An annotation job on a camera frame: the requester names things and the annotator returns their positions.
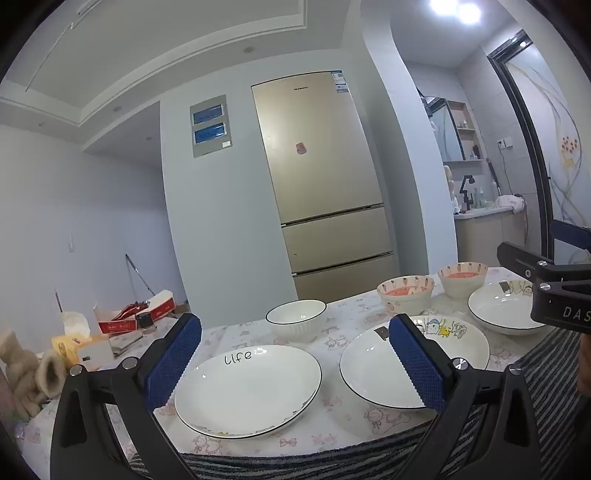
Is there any floral print sliding door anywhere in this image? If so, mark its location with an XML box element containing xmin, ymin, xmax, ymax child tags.
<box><xmin>488</xmin><ymin>29</ymin><xmax>591</xmax><ymax>280</ymax></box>

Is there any gold refrigerator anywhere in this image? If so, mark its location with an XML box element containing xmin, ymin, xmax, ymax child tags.
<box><xmin>250</xmin><ymin>69</ymin><xmax>395</xmax><ymax>303</ymax></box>

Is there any white cartoon print plate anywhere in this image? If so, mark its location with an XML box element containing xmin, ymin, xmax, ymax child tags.
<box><xmin>340</xmin><ymin>315</ymin><xmax>491</xmax><ymax>409</ymax></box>
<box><xmin>174</xmin><ymin>344</ymin><xmax>322</xmax><ymax>438</ymax></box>
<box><xmin>468</xmin><ymin>279</ymin><xmax>561</xmax><ymax>336</ymax></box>

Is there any grey electrical panel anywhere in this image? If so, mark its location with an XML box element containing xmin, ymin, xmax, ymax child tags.
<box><xmin>189</xmin><ymin>95</ymin><xmax>233</xmax><ymax>158</ymax></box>

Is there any beige plush toy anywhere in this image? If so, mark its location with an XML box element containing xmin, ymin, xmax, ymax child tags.
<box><xmin>0</xmin><ymin>329</ymin><xmax>66</xmax><ymax>418</ymax></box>

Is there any white towel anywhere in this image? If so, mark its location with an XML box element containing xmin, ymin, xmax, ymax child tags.
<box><xmin>492</xmin><ymin>194</ymin><xmax>526</xmax><ymax>214</ymax></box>

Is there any black faucet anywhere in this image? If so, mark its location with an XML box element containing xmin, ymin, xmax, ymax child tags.
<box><xmin>457</xmin><ymin>174</ymin><xmax>476</xmax><ymax>214</ymax></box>

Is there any metal mop handle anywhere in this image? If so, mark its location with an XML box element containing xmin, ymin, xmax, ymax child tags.
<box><xmin>124</xmin><ymin>254</ymin><xmax>156</xmax><ymax>297</ymax></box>

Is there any bathroom mirror cabinet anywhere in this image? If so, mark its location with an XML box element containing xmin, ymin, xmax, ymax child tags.
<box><xmin>421</xmin><ymin>95</ymin><xmax>465</xmax><ymax>162</ymax></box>

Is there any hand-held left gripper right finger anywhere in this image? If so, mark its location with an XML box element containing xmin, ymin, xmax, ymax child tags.
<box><xmin>389</xmin><ymin>314</ymin><xmax>542</xmax><ymax>480</ymax></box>

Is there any grey striped clothing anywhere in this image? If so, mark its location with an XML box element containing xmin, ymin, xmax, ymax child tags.
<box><xmin>129</xmin><ymin>323</ymin><xmax>591</xmax><ymax>480</ymax></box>

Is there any pink wall shelf niche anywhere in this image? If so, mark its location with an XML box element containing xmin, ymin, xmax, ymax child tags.
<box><xmin>445</xmin><ymin>100</ymin><xmax>486</xmax><ymax>162</ymax></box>

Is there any white ribbed bowl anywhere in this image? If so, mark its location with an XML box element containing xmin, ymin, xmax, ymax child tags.
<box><xmin>266</xmin><ymin>299</ymin><xmax>328</xmax><ymax>343</ymax></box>

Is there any small white box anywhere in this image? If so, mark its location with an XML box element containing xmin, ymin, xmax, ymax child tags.
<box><xmin>76</xmin><ymin>339</ymin><xmax>115</xmax><ymax>370</ymax></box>

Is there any yellow box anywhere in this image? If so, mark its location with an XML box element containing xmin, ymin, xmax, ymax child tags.
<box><xmin>50</xmin><ymin>335</ymin><xmax>93</xmax><ymax>371</ymax></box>

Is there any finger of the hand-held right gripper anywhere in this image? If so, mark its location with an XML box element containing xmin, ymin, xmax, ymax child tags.
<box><xmin>497</xmin><ymin>241</ymin><xmax>562</xmax><ymax>284</ymax></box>
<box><xmin>549</xmin><ymin>220</ymin><xmax>591</xmax><ymax>265</ymax></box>

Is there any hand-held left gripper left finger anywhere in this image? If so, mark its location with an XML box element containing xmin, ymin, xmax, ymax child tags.
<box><xmin>50</xmin><ymin>313</ymin><xmax>204</xmax><ymax>480</ymax></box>

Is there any white plastic bag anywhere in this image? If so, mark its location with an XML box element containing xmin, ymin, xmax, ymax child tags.
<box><xmin>62</xmin><ymin>311</ymin><xmax>91</xmax><ymax>339</ymax></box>

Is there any strawberry print bowl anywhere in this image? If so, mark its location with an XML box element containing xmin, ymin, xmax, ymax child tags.
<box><xmin>376</xmin><ymin>274</ymin><xmax>435</xmax><ymax>317</ymax></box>
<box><xmin>438</xmin><ymin>262</ymin><xmax>489</xmax><ymax>302</ymax></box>

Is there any red cardboard box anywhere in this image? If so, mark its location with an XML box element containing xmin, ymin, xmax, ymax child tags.
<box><xmin>93</xmin><ymin>290</ymin><xmax>178</xmax><ymax>335</ymax></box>

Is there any bathroom vanity cabinet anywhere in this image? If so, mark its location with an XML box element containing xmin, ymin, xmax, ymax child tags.
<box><xmin>454</xmin><ymin>207</ymin><xmax>530</xmax><ymax>274</ymax></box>

